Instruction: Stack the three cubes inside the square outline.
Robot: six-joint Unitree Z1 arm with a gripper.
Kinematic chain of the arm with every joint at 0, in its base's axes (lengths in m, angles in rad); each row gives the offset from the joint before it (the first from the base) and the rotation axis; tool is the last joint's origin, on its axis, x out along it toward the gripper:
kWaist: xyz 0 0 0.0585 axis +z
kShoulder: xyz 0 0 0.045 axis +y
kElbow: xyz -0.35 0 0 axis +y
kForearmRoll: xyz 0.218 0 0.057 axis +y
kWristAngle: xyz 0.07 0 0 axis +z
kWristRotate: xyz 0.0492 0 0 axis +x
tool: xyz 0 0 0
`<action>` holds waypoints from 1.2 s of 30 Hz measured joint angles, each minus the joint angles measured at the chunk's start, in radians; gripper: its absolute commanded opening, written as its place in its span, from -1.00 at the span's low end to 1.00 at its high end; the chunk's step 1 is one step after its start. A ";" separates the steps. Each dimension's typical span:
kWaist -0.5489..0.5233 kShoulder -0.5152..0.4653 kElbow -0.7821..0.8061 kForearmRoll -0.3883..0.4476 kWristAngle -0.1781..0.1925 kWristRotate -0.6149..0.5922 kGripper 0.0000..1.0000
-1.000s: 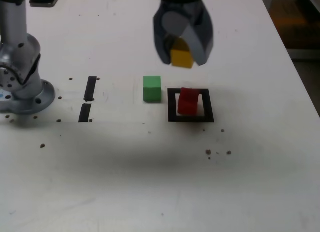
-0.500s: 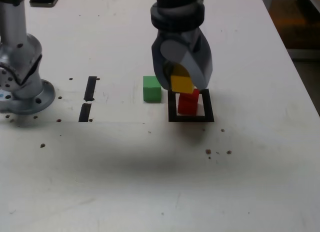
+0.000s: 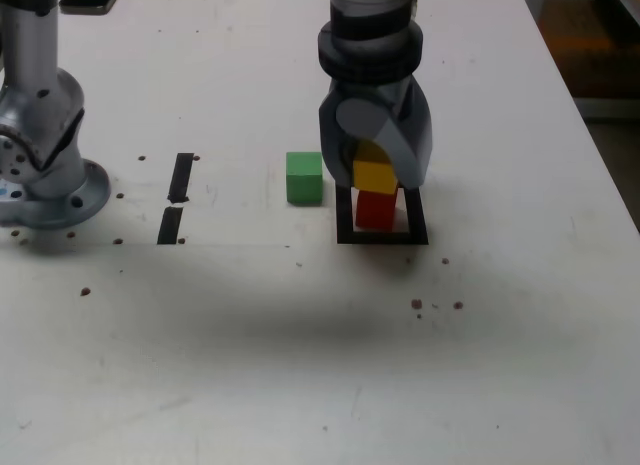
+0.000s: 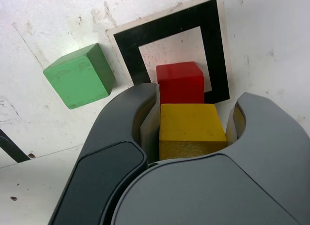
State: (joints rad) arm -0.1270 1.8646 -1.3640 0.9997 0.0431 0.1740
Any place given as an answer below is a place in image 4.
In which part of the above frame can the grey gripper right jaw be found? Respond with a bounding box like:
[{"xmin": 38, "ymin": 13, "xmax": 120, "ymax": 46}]
[{"xmin": 110, "ymin": 91, "xmax": 310, "ymax": 225}]

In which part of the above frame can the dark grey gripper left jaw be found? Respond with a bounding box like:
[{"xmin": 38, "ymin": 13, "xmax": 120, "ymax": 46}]
[{"xmin": 48, "ymin": 82, "xmax": 161, "ymax": 225}]

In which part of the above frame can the yellow cube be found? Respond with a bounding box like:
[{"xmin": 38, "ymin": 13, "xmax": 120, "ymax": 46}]
[{"xmin": 159, "ymin": 103, "xmax": 228, "ymax": 161}]

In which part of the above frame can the green cube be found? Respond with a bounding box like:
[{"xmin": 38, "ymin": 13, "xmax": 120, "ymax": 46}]
[{"xmin": 43, "ymin": 43, "xmax": 116, "ymax": 110}]

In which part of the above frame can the red cube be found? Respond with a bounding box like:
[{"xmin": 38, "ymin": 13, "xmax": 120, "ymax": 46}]
[{"xmin": 155, "ymin": 61, "xmax": 205, "ymax": 105}]

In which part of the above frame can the black tape square outline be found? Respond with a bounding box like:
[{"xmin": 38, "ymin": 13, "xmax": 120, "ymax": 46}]
[{"xmin": 113, "ymin": 0, "xmax": 231, "ymax": 104}]

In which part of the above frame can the black tape strip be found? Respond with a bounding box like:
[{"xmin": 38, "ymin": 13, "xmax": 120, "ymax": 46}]
[{"xmin": 0, "ymin": 129, "xmax": 31, "ymax": 164}]

